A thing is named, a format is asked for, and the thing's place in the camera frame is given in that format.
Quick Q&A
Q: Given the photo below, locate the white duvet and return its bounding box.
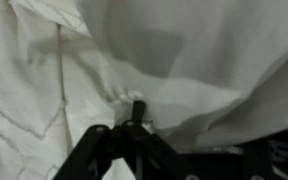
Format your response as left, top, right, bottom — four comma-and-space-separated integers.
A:
0, 0, 288, 180

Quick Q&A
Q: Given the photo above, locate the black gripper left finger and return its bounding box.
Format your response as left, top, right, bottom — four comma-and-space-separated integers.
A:
52, 99, 198, 180

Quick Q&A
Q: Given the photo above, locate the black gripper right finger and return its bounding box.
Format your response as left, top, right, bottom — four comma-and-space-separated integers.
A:
242, 130, 288, 180

